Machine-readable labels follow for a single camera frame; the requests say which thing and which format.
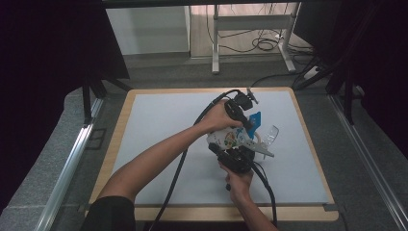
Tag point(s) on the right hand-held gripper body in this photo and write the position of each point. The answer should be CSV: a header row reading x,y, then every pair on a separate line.
x,y
239,160

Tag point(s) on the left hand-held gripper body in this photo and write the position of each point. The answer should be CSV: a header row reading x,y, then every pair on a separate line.
x,y
241,102

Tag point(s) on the blue and white milk carton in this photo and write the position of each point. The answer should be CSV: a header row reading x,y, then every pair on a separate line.
x,y
227,138

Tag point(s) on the clear glass jug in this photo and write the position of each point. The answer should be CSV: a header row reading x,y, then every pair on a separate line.
x,y
269,136

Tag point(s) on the person's right hand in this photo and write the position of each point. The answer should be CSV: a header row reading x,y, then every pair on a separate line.
x,y
240,186

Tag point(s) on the person's left hand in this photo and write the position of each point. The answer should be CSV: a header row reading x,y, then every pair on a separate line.
x,y
216,118

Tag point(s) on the wooden table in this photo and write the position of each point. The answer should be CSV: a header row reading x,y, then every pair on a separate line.
x,y
208,214

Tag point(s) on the white table mat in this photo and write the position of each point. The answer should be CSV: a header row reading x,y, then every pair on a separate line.
x,y
154,122

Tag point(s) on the white power strip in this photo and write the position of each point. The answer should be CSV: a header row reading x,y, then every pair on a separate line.
x,y
311,72

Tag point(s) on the black metal stand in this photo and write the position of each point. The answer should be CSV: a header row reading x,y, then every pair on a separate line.
x,y
87,102
348,96

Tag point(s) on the person's black sleeve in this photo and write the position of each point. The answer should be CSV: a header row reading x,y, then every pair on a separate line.
x,y
109,215

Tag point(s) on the black curtain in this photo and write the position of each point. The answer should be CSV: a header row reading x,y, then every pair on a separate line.
x,y
381,64
48,64

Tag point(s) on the white metal desk frame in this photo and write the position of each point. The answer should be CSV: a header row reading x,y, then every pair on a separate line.
x,y
253,22

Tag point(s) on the aluminium rail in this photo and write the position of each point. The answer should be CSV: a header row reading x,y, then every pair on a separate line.
x,y
369,163
69,173

